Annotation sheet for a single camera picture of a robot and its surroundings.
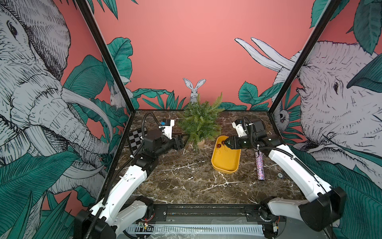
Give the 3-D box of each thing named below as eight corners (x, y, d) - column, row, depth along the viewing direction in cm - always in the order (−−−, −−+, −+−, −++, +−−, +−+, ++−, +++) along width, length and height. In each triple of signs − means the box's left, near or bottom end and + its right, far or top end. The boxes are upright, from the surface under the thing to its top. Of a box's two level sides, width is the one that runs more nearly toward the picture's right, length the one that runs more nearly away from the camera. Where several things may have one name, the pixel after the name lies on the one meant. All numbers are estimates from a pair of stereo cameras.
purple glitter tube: (256, 180, 87) (258, 178, 85) (255, 153, 99) (257, 150, 96) (263, 181, 87) (265, 179, 84) (261, 154, 98) (263, 152, 96)
